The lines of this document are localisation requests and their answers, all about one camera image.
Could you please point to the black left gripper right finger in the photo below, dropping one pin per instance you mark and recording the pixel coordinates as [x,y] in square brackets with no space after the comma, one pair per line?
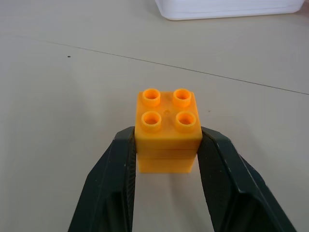
[241,193]

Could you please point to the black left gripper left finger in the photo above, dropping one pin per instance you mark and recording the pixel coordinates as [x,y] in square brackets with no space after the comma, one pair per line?
[108,188]

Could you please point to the orange studded building block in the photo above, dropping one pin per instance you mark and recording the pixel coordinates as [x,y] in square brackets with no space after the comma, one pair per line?
[166,130]

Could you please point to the white plastic container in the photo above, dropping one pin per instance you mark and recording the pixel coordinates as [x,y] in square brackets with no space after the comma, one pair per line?
[227,8]

